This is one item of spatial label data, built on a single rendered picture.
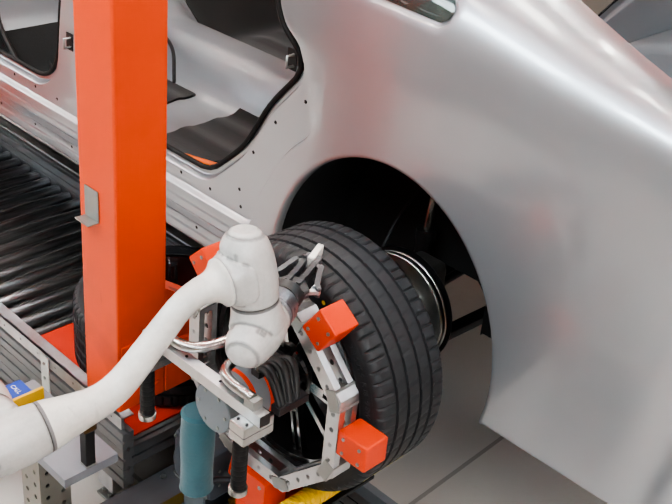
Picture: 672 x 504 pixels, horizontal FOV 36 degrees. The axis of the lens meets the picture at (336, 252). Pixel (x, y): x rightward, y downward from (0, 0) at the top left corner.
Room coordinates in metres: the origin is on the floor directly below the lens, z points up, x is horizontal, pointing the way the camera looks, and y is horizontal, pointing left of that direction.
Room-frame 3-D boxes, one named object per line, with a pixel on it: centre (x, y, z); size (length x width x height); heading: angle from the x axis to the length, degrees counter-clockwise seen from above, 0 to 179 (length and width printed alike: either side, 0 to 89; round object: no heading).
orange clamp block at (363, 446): (1.84, -0.10, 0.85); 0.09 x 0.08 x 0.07; 48
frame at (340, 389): (2.05, 0.14, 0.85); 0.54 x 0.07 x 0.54; 48
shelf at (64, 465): (2.26, 0.76, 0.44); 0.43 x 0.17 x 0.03; 48
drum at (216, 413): (2.00, 0.18, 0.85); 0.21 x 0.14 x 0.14; 138
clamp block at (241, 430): (1.78, 0.15, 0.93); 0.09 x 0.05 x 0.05; 138
